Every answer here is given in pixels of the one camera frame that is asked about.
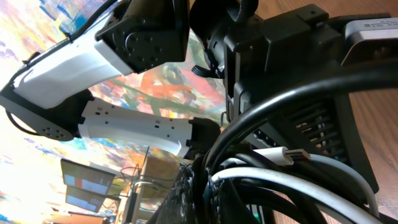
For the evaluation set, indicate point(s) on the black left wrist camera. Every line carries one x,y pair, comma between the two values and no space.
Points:
368,40

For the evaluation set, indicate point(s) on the two computer monitors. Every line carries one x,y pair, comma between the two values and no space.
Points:
87,187

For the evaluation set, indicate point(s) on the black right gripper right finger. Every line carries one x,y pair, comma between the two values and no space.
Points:
224,206

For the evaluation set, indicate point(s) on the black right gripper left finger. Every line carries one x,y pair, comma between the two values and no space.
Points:
178,206

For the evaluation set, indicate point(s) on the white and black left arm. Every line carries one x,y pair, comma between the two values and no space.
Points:
51,92

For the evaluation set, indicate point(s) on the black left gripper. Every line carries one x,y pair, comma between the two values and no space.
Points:
258,57

